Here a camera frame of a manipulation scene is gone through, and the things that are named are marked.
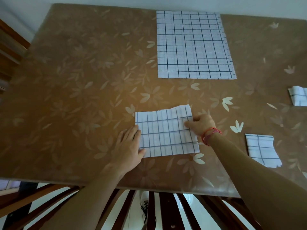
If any single grid paper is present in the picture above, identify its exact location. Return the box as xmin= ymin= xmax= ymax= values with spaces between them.
xmin=135 ymin=104 xmax=200 ymax=158
xmin=245 ymin=133 xmax=283 ymax=168

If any person's right hand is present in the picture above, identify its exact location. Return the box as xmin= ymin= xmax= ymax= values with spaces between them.
xmin=184 ymin=114 xmax=216 ymax=137

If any wooden table with floral cover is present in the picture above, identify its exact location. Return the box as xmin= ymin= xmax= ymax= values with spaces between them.
xmin=0 ymin=3 xmax=307 ymax=198

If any person's right forearm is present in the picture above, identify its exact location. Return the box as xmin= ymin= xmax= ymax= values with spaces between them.
xmin=207 ymin=134 xmax=307 ymax=230

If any red string bracelet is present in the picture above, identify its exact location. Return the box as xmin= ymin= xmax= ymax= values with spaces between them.
xmin=201 ymin=127 xmax=223 ymax=146

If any person's left hand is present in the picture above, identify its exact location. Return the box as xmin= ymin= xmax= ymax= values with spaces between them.
xmin=109 ymin=125 xmax=146 ymax=176

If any person's left forearm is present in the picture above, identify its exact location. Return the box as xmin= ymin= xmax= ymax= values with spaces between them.
xmin=39 ymin=170 xmax=123 ymax=230

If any wooden chair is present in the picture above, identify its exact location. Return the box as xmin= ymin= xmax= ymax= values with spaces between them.
xmin=96 ymin=188 xmax=262 ymax=230
xmin=0 ymin=19 xmax=31 ymax=94
xmin=0 ymin=183 xmax=81 ymax=230

